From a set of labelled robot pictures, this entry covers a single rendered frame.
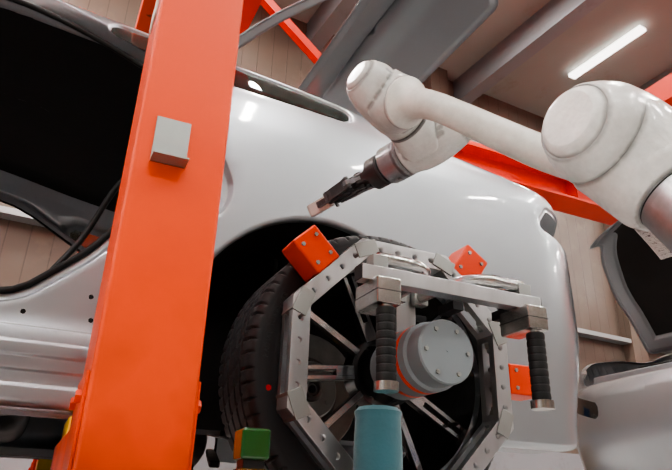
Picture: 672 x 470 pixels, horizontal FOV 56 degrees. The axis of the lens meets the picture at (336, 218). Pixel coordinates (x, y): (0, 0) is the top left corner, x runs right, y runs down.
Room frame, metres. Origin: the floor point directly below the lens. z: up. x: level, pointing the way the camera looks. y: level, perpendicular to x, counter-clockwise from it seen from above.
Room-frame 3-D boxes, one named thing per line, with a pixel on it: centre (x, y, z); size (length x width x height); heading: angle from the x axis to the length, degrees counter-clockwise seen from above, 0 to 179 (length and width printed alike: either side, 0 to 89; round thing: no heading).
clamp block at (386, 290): (1.12, -0.08, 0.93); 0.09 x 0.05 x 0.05; 25
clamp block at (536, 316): (1.26, -0.39, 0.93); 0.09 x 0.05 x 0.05; 25
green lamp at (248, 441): (0.89, 0.10, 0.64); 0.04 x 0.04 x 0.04; 25
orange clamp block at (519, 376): (1.51, -0.44, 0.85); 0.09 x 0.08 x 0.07; 115
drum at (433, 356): (1.31, -0.18, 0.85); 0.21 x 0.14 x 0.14; 25
